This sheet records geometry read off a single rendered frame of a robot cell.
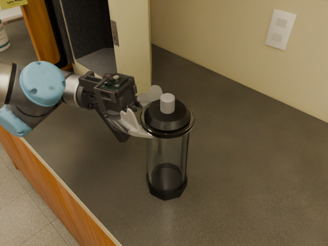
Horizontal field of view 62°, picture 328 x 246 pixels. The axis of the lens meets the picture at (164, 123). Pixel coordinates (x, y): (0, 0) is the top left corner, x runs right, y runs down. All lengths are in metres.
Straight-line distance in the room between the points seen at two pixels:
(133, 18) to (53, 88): 0.37
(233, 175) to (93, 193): 0.36
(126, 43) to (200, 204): 0.48
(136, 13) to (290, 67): 0.52
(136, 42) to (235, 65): 0.43
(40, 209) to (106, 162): 1.19
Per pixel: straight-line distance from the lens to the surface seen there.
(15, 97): 0.54
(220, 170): 0.75
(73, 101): 0.65
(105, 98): 0.57
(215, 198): 0.69
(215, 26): 1.10
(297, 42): 0.97
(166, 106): 0.51
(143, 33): 0.84
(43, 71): 0.53
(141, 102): 0.61
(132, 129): 0.54
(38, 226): 1.86
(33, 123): 0.66
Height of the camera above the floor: 1.52
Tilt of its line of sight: 42 degrees down
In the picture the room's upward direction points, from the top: straight up
